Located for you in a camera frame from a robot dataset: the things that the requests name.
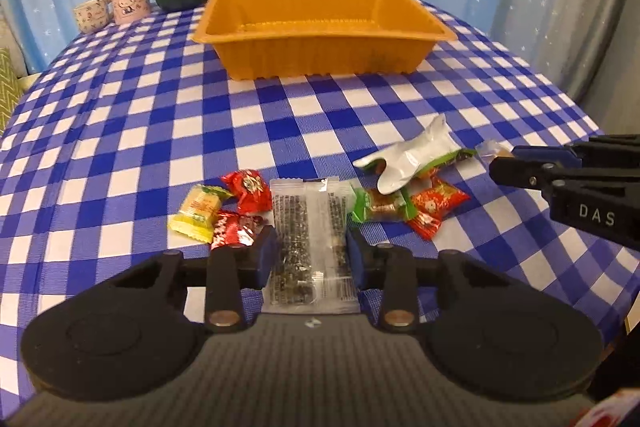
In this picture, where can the small clear candy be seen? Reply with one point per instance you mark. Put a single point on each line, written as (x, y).
(492, 151)

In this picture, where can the small floral mug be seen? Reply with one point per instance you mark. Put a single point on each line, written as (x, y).
(92, 17)

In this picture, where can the blue white checkered tablecloth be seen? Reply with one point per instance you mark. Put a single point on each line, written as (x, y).
(150, 132)

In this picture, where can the orange plastic tray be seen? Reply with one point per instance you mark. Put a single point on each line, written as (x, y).
(320, 52)

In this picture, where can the green zigzag pillow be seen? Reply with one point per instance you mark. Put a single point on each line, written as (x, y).
(7, 92)

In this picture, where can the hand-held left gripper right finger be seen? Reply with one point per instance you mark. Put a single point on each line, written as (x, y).
(356, 253)

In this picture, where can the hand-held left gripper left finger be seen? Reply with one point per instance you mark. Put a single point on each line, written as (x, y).
(265, 253)

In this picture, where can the yellow snack packet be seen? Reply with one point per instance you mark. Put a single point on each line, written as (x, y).
(197, 212)

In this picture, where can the clear seaweed snack packet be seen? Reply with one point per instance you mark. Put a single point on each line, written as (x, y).
(310, 227)

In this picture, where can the white green pouch packet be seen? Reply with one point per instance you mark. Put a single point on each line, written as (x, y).
(415, 157)

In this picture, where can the red candy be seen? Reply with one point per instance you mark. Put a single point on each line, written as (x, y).
(247, 189)
(440, 199)
(232, 229)
(425, 224)

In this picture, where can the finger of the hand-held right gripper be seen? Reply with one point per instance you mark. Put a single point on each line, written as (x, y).
(515, 172)
(537, 153)

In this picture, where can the green brown snack packet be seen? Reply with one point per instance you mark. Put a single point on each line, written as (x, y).
(382, 207)

